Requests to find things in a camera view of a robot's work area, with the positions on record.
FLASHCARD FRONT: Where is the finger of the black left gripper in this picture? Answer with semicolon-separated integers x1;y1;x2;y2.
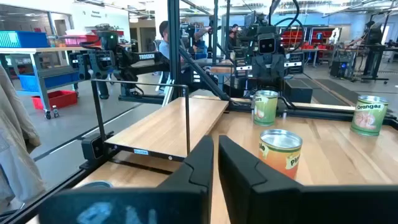
267;55;285;78
251;55;269;78

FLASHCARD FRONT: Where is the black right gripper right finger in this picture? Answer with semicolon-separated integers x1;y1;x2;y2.
218;135;398;224

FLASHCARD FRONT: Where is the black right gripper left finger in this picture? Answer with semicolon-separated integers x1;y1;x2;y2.
39;135;215;224

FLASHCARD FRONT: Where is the pears tin can green label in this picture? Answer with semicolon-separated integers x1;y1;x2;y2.
251;90;279;127

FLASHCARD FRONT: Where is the pineapple tin can orange label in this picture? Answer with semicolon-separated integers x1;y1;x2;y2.
257;129;303;180

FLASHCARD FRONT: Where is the cream round container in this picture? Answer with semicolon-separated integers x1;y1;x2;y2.
350;95;389;137

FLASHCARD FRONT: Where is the black box with white labels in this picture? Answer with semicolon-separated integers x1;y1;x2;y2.
233;51;305;78

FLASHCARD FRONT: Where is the black equipment case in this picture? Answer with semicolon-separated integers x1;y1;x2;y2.
284;79;313;103

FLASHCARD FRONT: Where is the person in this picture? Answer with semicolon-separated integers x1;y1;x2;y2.
228;23;240;52
154;20;215;94

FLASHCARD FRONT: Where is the red storage bin rack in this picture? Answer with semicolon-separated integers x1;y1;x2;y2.
279;27;338;50

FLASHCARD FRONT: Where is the black computer tower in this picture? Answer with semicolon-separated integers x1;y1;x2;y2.
329;58;349;78

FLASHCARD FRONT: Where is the black floor mat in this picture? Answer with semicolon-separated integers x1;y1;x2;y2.
313;78;363;106

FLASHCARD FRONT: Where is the black equipment stand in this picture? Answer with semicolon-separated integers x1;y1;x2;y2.
360;11;391;85

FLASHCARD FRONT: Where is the red plastic bin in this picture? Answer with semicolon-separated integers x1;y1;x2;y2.
30;90;78;111

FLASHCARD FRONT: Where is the beige fabric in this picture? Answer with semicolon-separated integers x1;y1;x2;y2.
0;63;47;215

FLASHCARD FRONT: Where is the pink plastic crate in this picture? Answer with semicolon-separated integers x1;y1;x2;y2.
63;34;100;47

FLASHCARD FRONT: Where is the shallow blue plastic bin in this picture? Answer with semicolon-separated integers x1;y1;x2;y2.
17;72;80;93

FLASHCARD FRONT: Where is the blue cart with bins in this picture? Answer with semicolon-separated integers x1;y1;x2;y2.
0;45;103;121

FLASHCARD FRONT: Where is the large blue plastic bin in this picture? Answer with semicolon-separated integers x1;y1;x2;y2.
0;30;50;49

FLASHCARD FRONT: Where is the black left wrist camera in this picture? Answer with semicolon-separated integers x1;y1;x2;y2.
257;32;277;55

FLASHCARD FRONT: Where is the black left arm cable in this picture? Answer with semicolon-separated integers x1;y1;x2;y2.
267;0;305;54

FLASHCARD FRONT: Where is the wooden shelf with black frame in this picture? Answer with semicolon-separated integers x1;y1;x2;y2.
90;79;230;175

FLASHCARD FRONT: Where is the black aluminium table frame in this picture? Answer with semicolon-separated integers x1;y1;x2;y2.
0;0;398;224

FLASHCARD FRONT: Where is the black table-level camera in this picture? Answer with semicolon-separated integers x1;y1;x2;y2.
80;133;108;164

